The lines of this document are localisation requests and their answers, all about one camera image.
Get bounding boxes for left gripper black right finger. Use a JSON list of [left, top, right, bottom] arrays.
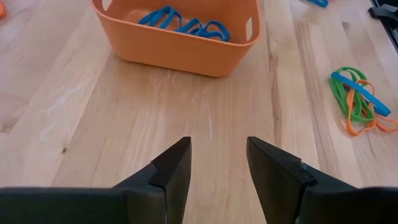
[[246, 136, 398, 224]]

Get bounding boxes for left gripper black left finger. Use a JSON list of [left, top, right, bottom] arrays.
[[0, 136, 193, 224]]

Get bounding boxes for blue rubber band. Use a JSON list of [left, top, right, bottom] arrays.
[[138, 5, 183, 30], [194, 20, 231, 43], [175, 17, 205, 35], [330, 70, 392, 118], [306, 0, 330, 9]]

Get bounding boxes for orange plastic basket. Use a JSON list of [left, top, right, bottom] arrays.
[[90, 0, 262, 78]]

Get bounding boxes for green rubber band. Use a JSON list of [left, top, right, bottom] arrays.
[[329, 67, 376, 124]]

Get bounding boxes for black aluminium table frame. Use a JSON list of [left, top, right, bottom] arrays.
[[368, 0, 398, 54]]

